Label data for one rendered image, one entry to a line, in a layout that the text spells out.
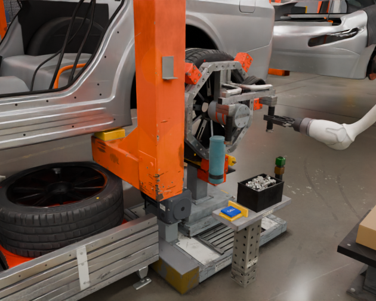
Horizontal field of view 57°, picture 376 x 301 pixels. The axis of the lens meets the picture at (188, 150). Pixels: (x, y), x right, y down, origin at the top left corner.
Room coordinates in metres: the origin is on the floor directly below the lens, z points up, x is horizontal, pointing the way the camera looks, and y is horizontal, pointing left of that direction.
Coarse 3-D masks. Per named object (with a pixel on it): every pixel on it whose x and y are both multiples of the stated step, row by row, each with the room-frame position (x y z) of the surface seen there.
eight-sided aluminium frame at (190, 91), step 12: (228, 60) 2.02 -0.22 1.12; (204, 72) 1.82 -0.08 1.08; (240, 72) 2.01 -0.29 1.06; (192, 96) 1.77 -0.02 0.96; (192, 108) 1.77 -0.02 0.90; (252, 108) 2.10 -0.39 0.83; (192, 120) 1.77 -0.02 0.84; (240, 132) 2.04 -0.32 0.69; (192, 144) 1.77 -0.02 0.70; (204, 156) 1.84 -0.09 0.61
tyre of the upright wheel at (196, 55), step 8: (200, 48) 2.09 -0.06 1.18; (192, 56) 1.93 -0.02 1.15; (200, 56) 1.92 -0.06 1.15; (208, 56) 1.95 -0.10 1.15; (216, 56) 1.99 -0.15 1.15; (224, 56) 2.04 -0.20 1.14; (200, 64) 1.91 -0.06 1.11; (184, 144) 1.85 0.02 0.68; (184, 152) 1.85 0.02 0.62; (192, 152) 1.89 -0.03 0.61; (192, 160) 1.90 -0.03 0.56; (200, 160) 1.93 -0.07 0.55
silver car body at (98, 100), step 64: (64, 0) 3.55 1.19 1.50; (128, 0) 2.02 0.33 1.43; (192, 0) 2.27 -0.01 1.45; (256, 0) 2.66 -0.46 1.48; (0, 64) 3.04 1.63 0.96; (64, 64) 2.51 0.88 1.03; (128, 64) 1.96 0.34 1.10; (256, 64) 2.69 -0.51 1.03; (0, 128) 1.51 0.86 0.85; (64, 128) 1.71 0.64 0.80
